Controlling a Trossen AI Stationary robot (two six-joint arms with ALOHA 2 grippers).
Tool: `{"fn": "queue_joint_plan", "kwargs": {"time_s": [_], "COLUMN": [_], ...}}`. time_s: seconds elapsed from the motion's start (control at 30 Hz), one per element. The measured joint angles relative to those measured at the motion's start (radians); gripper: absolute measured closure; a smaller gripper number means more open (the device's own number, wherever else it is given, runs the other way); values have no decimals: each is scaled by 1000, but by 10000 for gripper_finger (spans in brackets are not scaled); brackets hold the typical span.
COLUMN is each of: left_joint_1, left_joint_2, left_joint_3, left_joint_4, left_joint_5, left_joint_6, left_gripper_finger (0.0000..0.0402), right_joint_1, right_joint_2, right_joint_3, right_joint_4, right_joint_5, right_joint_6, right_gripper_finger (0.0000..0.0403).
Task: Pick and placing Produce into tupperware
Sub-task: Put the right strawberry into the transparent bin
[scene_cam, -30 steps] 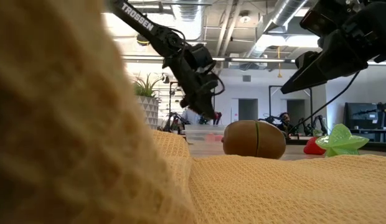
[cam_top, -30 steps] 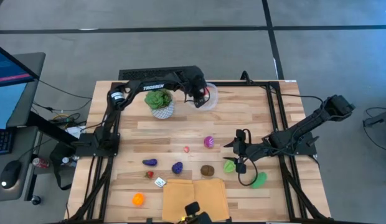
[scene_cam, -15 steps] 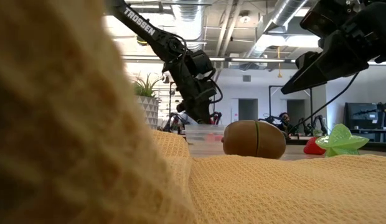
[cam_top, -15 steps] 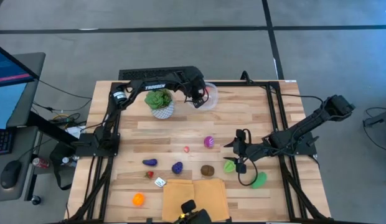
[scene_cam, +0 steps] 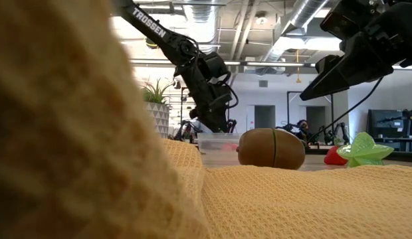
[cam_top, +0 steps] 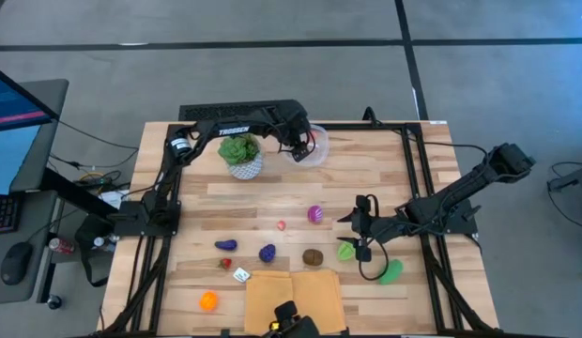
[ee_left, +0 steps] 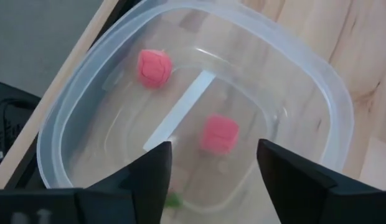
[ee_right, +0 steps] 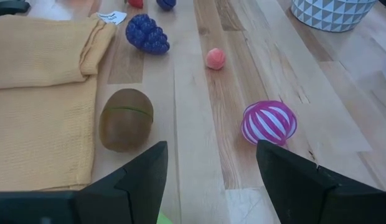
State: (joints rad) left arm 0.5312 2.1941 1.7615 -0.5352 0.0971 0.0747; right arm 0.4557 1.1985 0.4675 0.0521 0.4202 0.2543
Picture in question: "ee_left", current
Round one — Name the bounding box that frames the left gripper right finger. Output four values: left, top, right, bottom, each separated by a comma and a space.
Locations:
257, 139, 386, 224

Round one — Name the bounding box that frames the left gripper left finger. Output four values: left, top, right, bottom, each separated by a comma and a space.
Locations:
75, 141, 174, 224

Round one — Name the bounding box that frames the red toy strawberry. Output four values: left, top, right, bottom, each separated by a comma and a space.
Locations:
164, 192, 185, 210

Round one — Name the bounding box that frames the pink toy fruit piece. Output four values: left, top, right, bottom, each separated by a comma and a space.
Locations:
136, 49, 174, 90
199, 113, 240, 156

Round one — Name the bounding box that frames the clear plastic tupperware container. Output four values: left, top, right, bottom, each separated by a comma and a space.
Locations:
36, 0, 355, 218

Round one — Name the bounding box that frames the white sticker strip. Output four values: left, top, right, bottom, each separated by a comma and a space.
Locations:
143, 70, 217, 152

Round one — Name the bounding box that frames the black keyboard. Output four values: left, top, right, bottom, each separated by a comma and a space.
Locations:
0, 81, 41, 170

